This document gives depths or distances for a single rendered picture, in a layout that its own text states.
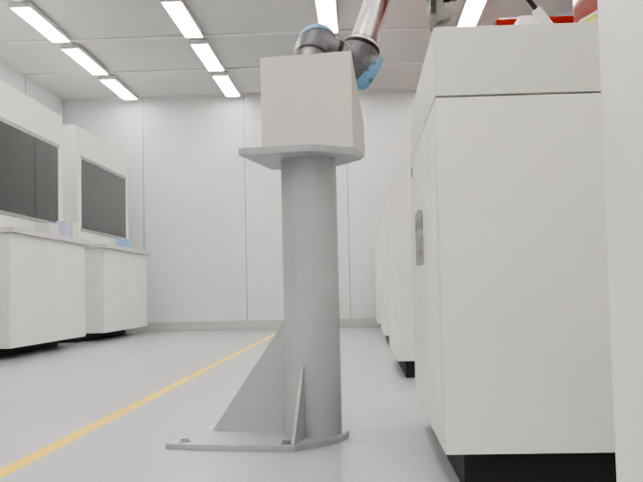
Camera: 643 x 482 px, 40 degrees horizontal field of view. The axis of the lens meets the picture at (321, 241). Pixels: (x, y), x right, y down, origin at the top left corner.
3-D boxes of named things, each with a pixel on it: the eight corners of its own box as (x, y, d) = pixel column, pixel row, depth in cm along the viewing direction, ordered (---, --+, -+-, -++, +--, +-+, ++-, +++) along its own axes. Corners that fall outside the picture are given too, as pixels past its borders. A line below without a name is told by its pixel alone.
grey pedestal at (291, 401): (165, 449, 240) (162, 148, 245) (221, 425, 283) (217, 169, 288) (349, 453, 228) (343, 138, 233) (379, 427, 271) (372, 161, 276)
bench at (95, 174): (151, 333, 985) (149, 153, 996) (105, 342, 806) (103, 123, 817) (55, 335, 990) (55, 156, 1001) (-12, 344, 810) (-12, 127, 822)
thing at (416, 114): (441, 158, 275) (439, 114, 275) (461, 125, 220) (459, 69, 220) (410, 159, 275) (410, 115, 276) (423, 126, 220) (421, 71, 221)
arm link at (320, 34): (285, 67, 269) (292, 42, 278) (325, 85, 272) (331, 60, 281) (300, 36, 261) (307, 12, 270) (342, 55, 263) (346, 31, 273)
